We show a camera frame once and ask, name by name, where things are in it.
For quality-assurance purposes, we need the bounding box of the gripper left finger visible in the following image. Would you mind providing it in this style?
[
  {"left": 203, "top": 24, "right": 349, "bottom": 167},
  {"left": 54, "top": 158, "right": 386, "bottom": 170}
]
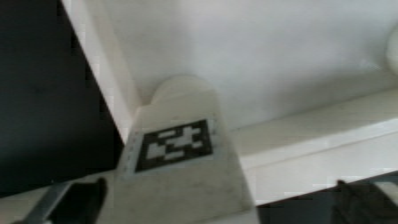
[{"left": 13, "top": 178, "right": 109, "bottom": 224}]

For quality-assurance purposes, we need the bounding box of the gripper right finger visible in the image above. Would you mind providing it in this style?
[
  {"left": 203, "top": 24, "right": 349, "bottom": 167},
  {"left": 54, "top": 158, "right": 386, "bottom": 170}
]
[{"left": 335, "top": 180, "right": 398, "bottom": 224}]

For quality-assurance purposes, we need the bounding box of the white table leg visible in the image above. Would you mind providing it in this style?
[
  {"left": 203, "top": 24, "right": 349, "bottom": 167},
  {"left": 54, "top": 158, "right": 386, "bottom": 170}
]
[{"left": 111, "top": 76, "right": 260, "bottom": 224}]

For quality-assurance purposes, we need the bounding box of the white square table top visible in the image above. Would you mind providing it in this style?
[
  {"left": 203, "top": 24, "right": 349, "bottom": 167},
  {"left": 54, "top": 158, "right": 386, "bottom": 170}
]
[{"left": 61, "top": 0, "right": 398, "bottom": 156}]

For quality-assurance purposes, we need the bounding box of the white U-shaped obstacle fence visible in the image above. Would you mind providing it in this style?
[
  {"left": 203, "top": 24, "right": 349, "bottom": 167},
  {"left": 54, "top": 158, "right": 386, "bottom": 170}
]
[{"left": 0, "top": 118, "right": 398, "bottom": 224}]

